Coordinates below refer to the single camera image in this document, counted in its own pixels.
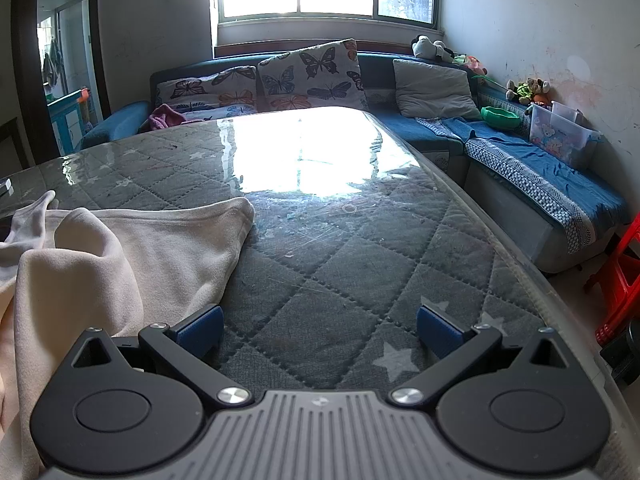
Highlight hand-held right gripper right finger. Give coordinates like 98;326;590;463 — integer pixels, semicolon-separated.
391;305;576;407

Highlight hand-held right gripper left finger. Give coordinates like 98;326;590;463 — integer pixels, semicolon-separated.
65;305;252;409

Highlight cream cloth garment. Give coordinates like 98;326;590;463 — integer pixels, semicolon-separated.
0;191;256;480

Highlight dark object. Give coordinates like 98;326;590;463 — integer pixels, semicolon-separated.
600;327;640;386

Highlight red plastic stool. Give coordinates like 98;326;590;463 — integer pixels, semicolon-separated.
582;220;640;346

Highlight blue sofa cloth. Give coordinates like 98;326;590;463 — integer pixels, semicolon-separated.
442;117;631;221

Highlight pink cloth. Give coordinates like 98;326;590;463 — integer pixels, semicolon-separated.
148;104;188;132

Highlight green bowl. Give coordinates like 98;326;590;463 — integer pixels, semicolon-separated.
480;106;522;130

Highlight clear plastic storage box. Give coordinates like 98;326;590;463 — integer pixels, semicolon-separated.
529;101;603;168

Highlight small butterfly print pillow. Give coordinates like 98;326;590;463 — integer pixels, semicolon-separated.
155;66;258;121

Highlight grey pillow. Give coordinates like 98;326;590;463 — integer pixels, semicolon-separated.
392;59;483;121

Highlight blue cabinet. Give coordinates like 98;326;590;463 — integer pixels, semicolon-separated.
47;89;93;153

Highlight brown and green plush toys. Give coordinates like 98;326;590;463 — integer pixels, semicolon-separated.
505;77;551;106

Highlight blue corner sofa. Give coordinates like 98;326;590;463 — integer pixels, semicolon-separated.
80;50;631;273

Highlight large butterfly print pillow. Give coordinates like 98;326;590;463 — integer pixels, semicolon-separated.
257;39;368;113

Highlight panda plush toy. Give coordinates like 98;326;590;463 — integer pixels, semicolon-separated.
411;35;456;63

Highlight dark brown door frame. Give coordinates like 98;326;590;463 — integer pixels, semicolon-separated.
11;0;113;171

